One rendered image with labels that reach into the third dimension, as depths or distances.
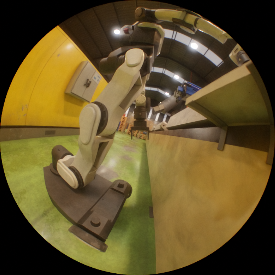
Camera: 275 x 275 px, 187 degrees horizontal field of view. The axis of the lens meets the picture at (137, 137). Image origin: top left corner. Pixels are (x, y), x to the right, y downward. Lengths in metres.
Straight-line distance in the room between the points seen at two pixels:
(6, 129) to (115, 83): 1.68
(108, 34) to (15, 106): 10.10
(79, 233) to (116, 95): 0.59
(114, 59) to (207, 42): 9.28
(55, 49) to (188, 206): 2.24
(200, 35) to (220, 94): 9.21
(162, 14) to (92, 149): 0.74
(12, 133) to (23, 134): 0.23
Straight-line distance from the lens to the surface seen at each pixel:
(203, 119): 0.50
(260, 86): 0.19
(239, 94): 0.26
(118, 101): 0.33
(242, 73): 0.19
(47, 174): 0.73
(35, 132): 1.84
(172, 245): 0.49
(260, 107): 0.30
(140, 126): 0.54
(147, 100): 0.59
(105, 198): 0.57
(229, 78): 0.20
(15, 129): 1.75
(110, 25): 10.34
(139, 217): 0.79
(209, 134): 0.42
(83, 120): 0.34
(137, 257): 0.67
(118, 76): 0.37
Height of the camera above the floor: 0.64
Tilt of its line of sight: 5 degrees down
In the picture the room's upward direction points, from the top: 19 degrees clockwise
